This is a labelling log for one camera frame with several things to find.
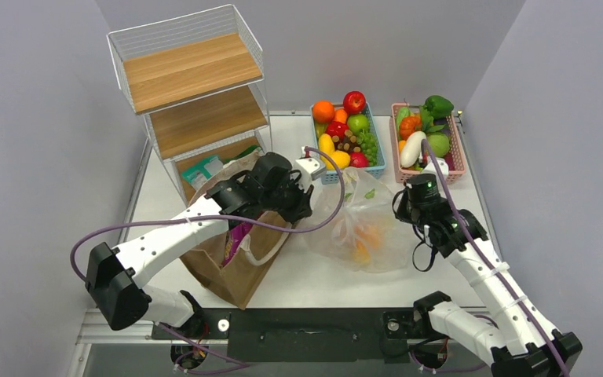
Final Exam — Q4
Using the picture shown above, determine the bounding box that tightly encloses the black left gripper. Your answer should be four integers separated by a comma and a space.
260, 172, 312, 225

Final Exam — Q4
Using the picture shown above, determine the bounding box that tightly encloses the orange fruit front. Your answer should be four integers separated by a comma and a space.
354, 225, 382, 250

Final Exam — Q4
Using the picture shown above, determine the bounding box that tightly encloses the orange fruit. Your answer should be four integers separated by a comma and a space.
312, 101, 335, 123
354, 225, 382, 250

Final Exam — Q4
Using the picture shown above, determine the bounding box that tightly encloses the clear plastic lemon-print bag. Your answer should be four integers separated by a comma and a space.
300, 167, 415, 273

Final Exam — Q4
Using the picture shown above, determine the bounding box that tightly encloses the purple snack packet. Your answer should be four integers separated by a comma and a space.
221, 223, 253, 266

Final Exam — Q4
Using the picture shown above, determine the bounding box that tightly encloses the yellow orange mango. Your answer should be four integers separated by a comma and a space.
352, 240, 371, 265

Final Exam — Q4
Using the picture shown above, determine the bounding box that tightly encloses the brown jute tote bag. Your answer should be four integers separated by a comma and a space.
179, 153, 294, 311

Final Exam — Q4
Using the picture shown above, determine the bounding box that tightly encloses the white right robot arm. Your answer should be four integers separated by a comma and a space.
393, 174, 583, 376

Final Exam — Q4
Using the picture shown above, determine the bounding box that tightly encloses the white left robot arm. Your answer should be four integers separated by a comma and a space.
85, 152, 325, 338

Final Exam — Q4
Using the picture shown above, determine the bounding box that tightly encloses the green snack packet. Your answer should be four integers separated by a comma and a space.
221, 145, 262, 164

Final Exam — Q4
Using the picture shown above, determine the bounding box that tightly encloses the blue plastic fruit basket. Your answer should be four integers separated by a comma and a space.
314, 103, 386, 181

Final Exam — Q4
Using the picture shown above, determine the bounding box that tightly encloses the white eggplant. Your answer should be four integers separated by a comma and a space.
400, 131, 426, 168

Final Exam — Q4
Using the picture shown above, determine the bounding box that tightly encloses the red pomegranate fruit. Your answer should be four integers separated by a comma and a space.
349, 152, 370, 168

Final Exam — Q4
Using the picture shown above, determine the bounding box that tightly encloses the green cabbage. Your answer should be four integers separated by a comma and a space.
427, 132, 451, 158

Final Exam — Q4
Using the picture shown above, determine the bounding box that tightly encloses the yellow lemon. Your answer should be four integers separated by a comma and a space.
322, 150, 351, 170

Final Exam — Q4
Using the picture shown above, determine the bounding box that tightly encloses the green grape bunch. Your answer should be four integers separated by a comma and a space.
358, 130, 378, 167

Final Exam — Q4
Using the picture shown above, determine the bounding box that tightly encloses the pink plastic vegetable basket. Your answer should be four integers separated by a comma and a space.
389, 103, 467, 185

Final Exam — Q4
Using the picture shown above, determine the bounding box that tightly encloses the orange pumpkin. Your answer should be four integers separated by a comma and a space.
398, 115, 422, 141

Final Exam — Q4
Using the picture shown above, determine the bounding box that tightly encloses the red bell pepper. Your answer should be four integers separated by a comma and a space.
325, 121, 349, 142

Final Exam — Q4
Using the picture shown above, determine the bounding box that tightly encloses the teal snack packet lower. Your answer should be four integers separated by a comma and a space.
181, 155, 224, 190

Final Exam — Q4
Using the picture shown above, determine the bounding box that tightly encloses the orange fruit back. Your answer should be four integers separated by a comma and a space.
312, 101, 335, 123

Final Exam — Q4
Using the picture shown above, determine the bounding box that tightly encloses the green apple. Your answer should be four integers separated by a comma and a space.
346, 114, 370, 135

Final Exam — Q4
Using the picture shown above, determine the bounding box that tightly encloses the green bell pepper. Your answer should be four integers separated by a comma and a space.
424, 95, 455, 119

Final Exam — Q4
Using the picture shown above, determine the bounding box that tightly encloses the red apple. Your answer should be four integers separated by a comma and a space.
342, 90, 367, 115

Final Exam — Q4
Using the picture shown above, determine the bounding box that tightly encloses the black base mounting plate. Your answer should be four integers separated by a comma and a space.
181, 307, 449, 365

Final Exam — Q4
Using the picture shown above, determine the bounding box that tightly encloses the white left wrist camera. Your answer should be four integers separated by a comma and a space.
292, 157, 327, 191

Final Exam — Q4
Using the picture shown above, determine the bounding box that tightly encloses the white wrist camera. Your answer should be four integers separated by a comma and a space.
292, 157, 327, 191
419, 158, 449, 184

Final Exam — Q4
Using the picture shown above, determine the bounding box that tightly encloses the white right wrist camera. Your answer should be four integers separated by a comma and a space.
419, 158, 449, 184

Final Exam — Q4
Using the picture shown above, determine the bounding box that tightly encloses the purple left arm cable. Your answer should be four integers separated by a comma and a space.
69, 146, 347, 284

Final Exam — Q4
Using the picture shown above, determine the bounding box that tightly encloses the white wire wooden shelf rack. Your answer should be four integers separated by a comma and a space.
107, 4, 271, 201

